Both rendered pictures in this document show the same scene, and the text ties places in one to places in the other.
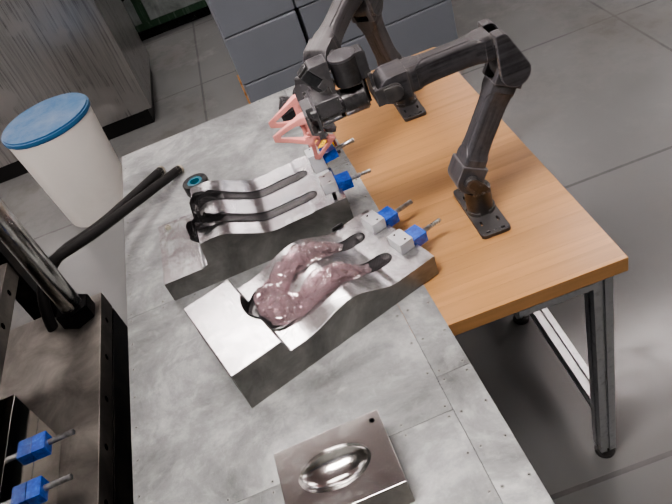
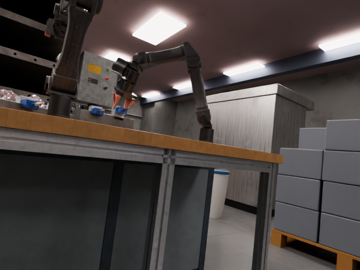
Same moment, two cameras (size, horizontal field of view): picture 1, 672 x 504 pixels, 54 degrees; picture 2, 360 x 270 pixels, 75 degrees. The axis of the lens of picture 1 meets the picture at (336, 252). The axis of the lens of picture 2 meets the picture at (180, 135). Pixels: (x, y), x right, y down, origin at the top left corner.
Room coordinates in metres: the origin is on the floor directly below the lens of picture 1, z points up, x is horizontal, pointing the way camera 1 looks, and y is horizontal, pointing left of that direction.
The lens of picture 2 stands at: (1.06, -1.15, 0.75)
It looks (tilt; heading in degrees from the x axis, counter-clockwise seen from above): 5 degrees up; 53
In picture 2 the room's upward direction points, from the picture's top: 7 degrees clockwise
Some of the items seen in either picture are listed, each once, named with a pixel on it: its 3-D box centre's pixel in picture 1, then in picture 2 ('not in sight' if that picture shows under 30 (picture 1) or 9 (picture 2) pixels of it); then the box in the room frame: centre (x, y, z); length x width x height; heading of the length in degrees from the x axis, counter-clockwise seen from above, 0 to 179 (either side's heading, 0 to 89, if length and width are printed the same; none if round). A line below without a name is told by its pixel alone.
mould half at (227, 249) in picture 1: (247, 215); (90, 121); (1.44, 0.18, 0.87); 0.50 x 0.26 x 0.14; 92
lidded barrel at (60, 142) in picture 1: (74, 163); (209, 191); (3.38, 1.15, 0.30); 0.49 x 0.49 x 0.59
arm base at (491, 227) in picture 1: (478, 198); (59, 109); (1.19, -0.36, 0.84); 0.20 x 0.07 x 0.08; 179
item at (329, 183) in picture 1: (347, 179); (98, 111); (1.38, -0.09, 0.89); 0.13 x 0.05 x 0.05; 91
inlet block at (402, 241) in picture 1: (418, 234); (31, 104); (1.13, -0.19, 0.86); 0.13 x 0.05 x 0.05; 109
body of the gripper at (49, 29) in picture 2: (325, 110); (61, 28); (1.19, -0.09, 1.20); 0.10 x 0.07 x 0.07; 179
